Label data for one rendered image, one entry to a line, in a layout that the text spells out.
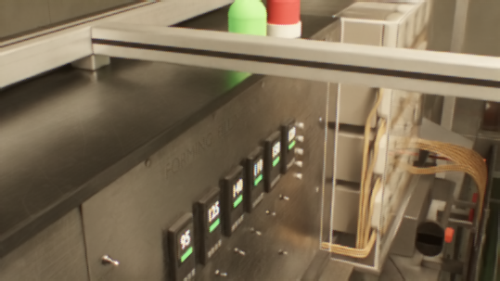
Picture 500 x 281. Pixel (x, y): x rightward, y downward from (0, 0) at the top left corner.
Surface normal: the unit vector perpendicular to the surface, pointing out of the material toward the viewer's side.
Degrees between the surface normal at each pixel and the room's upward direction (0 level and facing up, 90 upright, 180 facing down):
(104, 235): 90
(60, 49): 90
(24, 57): 90
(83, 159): 0
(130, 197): 90
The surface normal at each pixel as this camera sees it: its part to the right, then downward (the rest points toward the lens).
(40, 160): 0.00, -0.93
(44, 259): 0.92, 0.14
